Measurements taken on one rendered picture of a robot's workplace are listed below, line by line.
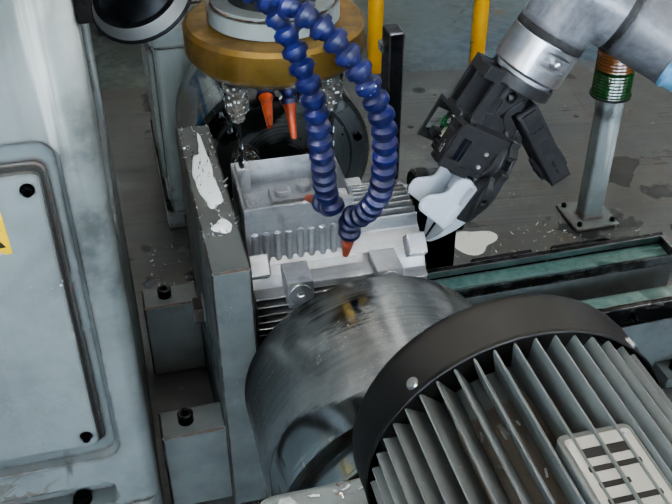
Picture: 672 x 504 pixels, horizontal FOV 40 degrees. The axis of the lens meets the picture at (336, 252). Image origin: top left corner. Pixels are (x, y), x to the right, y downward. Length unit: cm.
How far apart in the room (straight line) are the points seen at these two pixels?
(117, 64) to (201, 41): 323
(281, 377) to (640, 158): 114
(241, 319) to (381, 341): 20
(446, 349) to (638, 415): 10
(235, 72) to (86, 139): 17
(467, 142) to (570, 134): 93
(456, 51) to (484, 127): 319
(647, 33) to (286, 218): 41
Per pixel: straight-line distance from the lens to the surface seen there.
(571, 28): 94
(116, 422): 96
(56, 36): 73
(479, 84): 97
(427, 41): 424
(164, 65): 142
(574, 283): 132
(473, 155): 97
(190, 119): 127
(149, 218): 161
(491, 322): 50
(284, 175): 108
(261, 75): 87
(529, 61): 94
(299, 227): 100
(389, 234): 105
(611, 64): 147
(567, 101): 200
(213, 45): 88
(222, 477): 111
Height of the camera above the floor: 169
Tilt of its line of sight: 36 degrees down
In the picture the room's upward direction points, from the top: straight up
